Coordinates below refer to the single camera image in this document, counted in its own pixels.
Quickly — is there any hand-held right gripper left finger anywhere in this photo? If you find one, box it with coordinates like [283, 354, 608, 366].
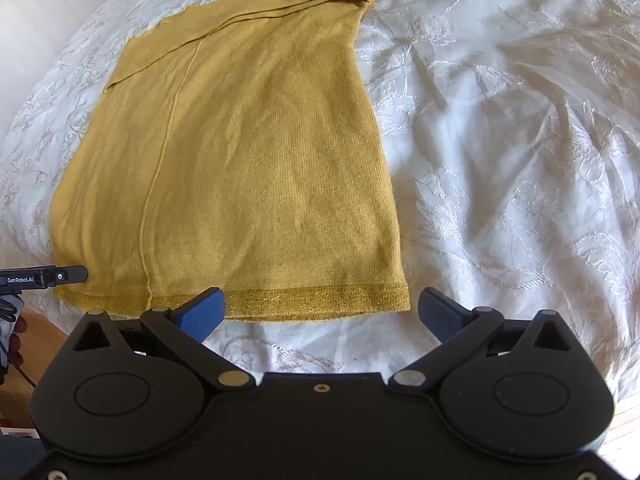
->
[70, 287, 257, 394]

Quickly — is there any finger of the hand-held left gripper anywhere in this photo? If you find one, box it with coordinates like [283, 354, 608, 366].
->
[47, 265, 90, 287]

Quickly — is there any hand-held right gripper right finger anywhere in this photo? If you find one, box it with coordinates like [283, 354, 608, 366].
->
[387, 287, 573, 394]

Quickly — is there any yellow knit sweater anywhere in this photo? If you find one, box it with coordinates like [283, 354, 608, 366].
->
[48, 0, 412, 323]

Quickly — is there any white embroidered bedspread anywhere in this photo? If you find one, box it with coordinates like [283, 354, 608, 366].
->
[0, 0, 640, 411]

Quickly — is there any black cable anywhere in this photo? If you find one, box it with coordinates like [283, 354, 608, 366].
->
[0, 332, 37, 390]

